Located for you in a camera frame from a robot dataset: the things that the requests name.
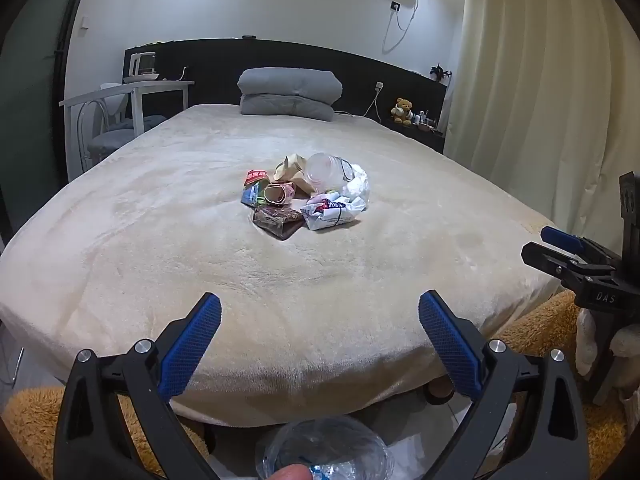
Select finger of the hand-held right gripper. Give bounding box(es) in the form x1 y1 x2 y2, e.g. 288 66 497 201
541 226 622 267
521 241 618 286

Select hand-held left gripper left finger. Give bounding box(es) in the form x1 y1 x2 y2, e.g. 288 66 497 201
52 292 223 480

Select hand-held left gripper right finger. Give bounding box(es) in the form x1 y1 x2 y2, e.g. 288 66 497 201
419 290 591 480

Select brown wrapper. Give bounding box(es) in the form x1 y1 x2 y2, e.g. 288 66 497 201
252 205 305 240

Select clear plastic bin bag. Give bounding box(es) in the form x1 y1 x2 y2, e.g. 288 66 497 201
255 415 393 480

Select pink patterned wrapper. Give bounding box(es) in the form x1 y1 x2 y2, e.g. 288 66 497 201
262 182 297 207

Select white printed wrapper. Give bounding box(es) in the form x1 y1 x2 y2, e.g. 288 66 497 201
300 197 367 232

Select white plastic bag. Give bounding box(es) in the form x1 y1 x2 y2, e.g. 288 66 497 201
342 162 371 211

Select beige paper bag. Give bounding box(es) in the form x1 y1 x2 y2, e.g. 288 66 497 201
272 153 316 196

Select clear plastic cup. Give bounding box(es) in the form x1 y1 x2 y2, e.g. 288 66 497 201
305 152 353 192

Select person's left hand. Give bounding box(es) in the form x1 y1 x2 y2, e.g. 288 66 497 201
269 464 312 480

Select cream blanket bed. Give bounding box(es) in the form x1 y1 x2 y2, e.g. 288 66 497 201
0 103 566 428

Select cream curtain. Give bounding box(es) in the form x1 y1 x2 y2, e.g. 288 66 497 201
442 0 640 261

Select small toiletry bottles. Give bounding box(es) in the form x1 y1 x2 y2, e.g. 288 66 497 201
414 109 444 134

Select brown teddy bear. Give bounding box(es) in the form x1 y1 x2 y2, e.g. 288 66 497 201
391 98 415 127

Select white desk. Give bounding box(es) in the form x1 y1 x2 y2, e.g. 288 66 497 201
59 80 195 176

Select grey folded pillow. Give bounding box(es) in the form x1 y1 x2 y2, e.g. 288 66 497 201
237 66 344 122

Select black headboard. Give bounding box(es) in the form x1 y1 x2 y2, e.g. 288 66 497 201
124 37 448 153

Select white desk appliance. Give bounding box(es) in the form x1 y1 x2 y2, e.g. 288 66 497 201
122 51 161 83

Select dark glass door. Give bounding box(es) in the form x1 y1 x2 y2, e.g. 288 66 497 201
0 0 96 241

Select metal frame chair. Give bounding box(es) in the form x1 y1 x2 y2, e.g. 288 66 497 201
75 96 168 171

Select white charger cable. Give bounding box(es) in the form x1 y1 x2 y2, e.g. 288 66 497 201
334 81 385 122

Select white wall cable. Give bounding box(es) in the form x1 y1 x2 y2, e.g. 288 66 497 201
382 2 418 53

